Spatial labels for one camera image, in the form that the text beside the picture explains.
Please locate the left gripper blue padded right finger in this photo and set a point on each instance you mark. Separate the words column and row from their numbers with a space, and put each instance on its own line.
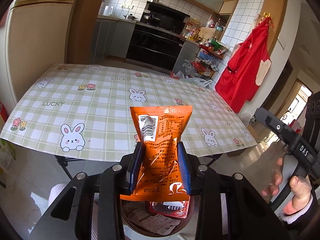
column 184, row 166

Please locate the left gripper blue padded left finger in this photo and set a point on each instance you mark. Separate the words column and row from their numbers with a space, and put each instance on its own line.
column 134, row 166

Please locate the orange snack packet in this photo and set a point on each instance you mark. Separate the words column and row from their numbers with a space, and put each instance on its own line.
column 159, row 129

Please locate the red clear plastic package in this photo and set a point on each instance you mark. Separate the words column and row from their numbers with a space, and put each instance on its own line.
column 173, row 209

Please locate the person's right hand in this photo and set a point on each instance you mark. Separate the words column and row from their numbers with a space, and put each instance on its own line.
column 289, row 190

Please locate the white printed wrapper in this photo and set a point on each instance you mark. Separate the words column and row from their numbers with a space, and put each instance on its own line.
column 158, row 224

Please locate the pink trouser leg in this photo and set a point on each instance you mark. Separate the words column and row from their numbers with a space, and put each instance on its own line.
column 55, row 191

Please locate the green checked bunny tablecloth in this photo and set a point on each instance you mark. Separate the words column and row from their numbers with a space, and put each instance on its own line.
column 83, row 111

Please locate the white plastic bag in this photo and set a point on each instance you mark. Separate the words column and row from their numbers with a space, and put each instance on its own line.
column 198, row 81

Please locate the red apron on hook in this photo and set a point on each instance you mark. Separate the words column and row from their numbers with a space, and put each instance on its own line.
column 246, row 69

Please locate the black oven range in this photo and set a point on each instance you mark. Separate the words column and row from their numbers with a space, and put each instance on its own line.
column 157, row 39

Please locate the grey lower cabinets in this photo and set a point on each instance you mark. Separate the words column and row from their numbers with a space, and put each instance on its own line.
column 111, row 37

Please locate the steel pot on counter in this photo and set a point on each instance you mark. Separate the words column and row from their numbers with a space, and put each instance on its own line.
column 130, row 17

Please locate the white electric kettle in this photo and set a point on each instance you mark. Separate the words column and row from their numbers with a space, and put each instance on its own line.
column 108, row 11

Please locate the cream refrigerator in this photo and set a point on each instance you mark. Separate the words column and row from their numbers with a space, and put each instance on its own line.
column 33, row 38

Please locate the wire storage rack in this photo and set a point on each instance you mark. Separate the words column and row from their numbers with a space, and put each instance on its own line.
column 208, row 57

